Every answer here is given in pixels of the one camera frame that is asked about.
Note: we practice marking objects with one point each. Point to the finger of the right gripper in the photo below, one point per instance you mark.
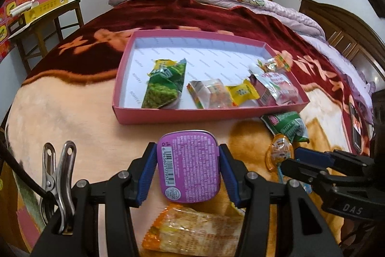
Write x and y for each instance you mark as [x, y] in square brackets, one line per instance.
[319, 159]
[306, 173]

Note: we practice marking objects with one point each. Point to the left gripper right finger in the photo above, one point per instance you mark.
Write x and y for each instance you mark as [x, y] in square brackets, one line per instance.
[247, 189]

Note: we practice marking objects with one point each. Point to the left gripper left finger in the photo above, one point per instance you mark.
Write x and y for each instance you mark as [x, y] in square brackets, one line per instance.
[129, 188]

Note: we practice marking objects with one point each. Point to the yellow cartoon jelly cup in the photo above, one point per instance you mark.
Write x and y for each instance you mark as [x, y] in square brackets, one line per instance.
[279, 150]

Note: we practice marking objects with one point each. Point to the orange-ended cracker packet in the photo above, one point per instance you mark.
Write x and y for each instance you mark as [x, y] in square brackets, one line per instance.
[183, 230]

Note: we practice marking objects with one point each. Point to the purple rectangular candy tin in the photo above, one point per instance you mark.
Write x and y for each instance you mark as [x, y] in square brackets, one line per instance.
[188, 164]

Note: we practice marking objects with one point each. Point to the pink drink pouch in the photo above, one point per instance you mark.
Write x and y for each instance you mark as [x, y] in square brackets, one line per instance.
[274, 89]

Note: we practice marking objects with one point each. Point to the yellow candy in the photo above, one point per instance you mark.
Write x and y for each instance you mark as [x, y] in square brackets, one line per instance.
[243, 92]

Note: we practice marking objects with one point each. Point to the clear jelly snack packet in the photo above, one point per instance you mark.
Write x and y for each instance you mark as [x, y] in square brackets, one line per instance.
[210, 94]

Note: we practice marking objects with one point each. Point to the green peas snack bag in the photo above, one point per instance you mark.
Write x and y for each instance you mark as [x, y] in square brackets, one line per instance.
[165, 84]

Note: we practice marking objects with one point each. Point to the orange green small snack packet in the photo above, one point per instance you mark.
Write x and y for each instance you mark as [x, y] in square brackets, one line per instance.
[276, 64]

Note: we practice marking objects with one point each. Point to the smartphone on bed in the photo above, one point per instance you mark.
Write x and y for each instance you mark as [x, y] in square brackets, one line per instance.
[356, 129]

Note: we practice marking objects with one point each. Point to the metal spring clip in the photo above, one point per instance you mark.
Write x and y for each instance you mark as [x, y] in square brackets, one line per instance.
[57, 183]

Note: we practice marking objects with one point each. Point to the wooden headboard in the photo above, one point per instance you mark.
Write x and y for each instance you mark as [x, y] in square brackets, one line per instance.
[352, 37]

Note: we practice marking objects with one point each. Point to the pink shallow cardboard tray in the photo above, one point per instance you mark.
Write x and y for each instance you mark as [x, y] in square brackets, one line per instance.
[209, 55]

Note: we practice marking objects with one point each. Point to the wooden side table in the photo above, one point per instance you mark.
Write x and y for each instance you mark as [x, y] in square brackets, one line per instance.
[43, 28]

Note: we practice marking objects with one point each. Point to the yellow flat box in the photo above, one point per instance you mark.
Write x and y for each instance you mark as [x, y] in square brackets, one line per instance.
[41, 7]

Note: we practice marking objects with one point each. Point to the folded pink quilt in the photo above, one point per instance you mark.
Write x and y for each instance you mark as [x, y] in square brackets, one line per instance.
[301, 24]

